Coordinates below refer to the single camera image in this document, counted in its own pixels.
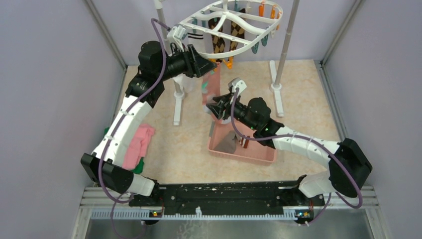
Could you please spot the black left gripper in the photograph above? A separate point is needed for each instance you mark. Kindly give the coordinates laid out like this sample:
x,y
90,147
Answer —
x,y
203,65

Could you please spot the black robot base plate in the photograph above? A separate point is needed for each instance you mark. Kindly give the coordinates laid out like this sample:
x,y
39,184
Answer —
x,y
280,200

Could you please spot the pink dotted sock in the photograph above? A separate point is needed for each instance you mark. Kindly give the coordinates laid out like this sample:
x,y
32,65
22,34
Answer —
x,y
211,88

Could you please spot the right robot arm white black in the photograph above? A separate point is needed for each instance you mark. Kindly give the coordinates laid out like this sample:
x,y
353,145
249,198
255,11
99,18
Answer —
x,y
347,167

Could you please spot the pink plastic basket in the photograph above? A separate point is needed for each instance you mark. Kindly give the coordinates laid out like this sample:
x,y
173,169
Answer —
x,y
255,153

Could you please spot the white black striped sock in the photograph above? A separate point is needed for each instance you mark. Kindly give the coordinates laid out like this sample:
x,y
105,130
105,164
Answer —
x,y
197,40
186,83

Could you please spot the pink folded cloth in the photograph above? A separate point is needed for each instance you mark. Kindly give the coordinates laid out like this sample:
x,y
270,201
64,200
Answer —
x,y
145,132

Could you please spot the brown argyle sock right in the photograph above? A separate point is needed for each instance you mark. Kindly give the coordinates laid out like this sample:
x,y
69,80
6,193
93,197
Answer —
x,y
236,31

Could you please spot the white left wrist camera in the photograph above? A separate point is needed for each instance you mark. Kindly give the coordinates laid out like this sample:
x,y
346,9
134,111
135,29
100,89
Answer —
x,y
176,35

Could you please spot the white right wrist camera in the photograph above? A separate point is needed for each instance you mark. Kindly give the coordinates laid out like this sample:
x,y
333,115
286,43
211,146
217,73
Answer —
x,y
237,85

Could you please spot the white black striped sock front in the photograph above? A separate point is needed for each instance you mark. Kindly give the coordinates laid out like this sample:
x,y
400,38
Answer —
x,y
186,83

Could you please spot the white oval clip hanger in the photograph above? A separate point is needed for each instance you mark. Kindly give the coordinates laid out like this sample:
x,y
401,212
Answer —
x,y
227,28

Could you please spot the white drying rack stand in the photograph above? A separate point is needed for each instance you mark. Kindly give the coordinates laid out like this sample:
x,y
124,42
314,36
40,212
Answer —
x,y
280,66

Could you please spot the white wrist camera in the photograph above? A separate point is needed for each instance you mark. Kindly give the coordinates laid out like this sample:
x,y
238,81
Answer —
x,y
237,85
176,35

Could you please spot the brown argyle sock left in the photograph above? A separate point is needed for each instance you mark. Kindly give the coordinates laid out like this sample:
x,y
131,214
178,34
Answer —
x,y
218,43

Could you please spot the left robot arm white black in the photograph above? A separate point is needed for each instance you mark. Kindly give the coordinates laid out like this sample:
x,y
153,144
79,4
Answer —
x,y
105,164

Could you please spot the grey red striped sock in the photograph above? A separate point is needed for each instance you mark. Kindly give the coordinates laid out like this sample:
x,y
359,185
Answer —
x,y
230,142

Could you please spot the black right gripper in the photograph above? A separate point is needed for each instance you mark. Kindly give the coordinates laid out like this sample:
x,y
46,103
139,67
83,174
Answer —
x,y
219,108

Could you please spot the brown argyle sock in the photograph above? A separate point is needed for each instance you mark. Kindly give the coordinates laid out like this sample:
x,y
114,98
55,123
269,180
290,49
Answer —
x,y
236,31
218,43

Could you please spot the green folded cloth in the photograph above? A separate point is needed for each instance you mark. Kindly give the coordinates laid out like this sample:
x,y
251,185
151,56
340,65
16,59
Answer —
x,y
133,160

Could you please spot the white black striped sock rear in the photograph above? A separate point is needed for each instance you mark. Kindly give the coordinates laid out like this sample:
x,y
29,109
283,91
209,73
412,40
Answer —
x,y
197,40

